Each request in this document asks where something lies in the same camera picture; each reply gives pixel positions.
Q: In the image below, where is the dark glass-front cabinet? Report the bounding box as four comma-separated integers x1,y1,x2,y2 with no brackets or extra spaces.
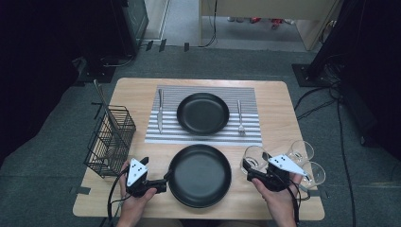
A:
121,0,149,57

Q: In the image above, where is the right hand-held gripper cable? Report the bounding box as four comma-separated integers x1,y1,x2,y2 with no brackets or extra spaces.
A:
283,179,311,227

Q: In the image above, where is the black floor cable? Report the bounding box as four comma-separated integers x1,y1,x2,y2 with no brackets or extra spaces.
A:
294,82,340,112
296,98,337,121
336,100,357,227
100,55,136,68

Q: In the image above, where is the black plate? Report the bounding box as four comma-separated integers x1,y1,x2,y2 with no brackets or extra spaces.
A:
168,176,232,208
167,144,233,206
176,92,231,136

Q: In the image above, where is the black hanging cable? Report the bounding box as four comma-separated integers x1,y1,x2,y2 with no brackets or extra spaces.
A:
201,0,219,49

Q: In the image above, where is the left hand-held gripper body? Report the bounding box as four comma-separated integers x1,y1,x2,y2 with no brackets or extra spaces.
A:
126,157,156,199

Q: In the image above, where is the person's left hand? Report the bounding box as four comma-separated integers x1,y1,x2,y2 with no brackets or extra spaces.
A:
117,160,158,222

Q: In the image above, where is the hand-held gripper cable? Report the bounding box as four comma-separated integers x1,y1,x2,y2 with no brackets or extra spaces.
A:
107,172,131,226
283,179,311,227

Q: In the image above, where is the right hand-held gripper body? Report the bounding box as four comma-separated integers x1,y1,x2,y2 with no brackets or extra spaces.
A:
256,153,308,193

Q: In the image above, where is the black curtain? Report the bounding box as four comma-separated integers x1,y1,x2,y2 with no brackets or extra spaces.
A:
0,0,127,165
340,0,401,160

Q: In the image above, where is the dark stand base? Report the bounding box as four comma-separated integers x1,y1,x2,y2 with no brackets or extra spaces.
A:
74,56,117,87

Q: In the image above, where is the table knife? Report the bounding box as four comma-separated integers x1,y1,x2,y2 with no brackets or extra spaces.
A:
156,88,166,135

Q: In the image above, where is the fork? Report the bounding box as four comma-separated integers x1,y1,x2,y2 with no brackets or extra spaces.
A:
236,99,247,137

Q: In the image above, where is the black wire cutlery basket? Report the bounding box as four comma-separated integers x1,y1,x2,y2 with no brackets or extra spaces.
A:
83,105,137,179

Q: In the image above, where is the left hand-held gripper cable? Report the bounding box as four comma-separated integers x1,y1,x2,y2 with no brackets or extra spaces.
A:
107,172,131,226

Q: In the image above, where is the light wooden desk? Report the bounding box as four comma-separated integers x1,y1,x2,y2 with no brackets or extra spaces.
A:
198,0,344,51

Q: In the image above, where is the striped placemat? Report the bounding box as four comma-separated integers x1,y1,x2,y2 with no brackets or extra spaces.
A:
144,84,264,147

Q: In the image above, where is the black metal stand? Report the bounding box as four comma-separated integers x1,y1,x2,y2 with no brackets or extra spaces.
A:
291,0,353,88

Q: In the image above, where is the person's right hand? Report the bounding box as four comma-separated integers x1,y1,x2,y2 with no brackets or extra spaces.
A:
251,172,304,222

